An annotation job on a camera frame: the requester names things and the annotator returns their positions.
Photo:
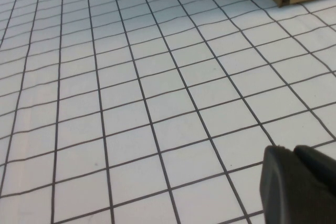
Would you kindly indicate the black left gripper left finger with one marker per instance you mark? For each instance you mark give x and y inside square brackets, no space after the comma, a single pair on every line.
[286,195]

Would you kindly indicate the white black-grid tablecloth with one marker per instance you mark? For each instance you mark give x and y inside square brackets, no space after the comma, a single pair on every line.
[147,98]

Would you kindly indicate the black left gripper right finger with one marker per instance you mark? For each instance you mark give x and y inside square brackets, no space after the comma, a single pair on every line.
[317,163]

